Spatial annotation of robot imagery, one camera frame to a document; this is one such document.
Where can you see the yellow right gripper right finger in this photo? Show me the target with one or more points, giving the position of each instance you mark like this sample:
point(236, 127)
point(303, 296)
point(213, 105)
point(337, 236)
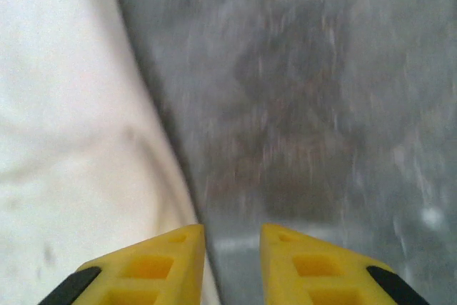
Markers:
point(321, 273)

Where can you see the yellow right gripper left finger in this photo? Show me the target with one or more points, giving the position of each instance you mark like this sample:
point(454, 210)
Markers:
point(143, 273)

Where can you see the white t-shirt with robot print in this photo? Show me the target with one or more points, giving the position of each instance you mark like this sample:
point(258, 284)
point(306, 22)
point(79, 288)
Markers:
point(71, 105)

